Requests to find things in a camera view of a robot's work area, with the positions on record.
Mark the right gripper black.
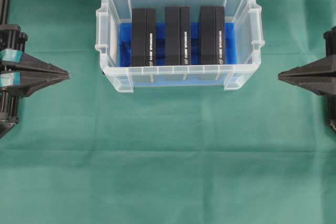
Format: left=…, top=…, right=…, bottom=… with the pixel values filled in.
left=278, top=26, right=336, bottom=96

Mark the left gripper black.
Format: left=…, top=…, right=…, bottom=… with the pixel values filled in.
left=0, top=24, right=70, bottom=126

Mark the black box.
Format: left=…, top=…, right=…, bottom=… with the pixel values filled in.
left=199, top=6, right=226, bottom=65
left=131, top=8, right=156, bottom=67
left=165, top=6, right=191, bottom=66

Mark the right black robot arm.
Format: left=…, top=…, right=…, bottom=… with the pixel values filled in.
left=278, top=27, right=335, bottom=130

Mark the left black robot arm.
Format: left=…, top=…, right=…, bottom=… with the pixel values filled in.
left=1, top=0, right=69, bottom=129

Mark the blue cloth bin liner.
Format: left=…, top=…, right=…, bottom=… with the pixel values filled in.
left=118, top=23, right=237, bottom=85

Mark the clear plastic storage bin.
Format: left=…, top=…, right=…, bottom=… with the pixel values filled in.
left=95, top=0, right=265, bottom=93

